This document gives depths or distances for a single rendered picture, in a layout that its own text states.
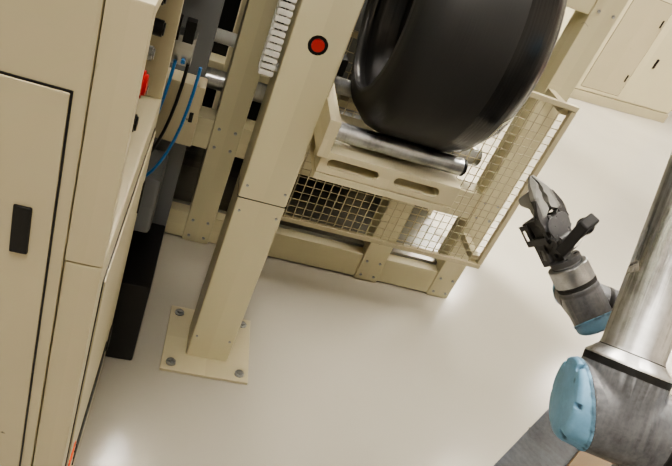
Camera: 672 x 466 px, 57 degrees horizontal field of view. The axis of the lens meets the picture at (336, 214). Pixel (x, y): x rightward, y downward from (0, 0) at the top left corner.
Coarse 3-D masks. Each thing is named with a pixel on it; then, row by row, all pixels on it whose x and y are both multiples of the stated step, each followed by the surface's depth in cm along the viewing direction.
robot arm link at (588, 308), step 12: (576, 288) 135; (588, 288) 135; (600, 288) 137; (564, 300) 138; (576, 300) 136; (588, 300) 135; (600, 300) 136; (576, 312) 137; (588, 312) 136; (600, 312) 135; (576, 324) 139; (588, 324) 136; (600, 324) 136
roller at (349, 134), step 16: (352, 128) 144; (352, 144) 145; (368, 144) 145; (384, 144) 145; (400, 144) 146; (416, 144) 149; (416, 160) 148; (432, 160) 149; (448, 160) 150; (464, 160) 151
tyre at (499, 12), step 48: (384, 0) 167; (432, 0) 119; (480, 0) 117; (528, 0) 119; (384, 48) 171; (432, 48) 120; (480, 48) 120; (528, 48) 122; (384, 96) 132; (432, 96) 126; (480, 96) 126; (528, 96) 131; (432, 144) 144
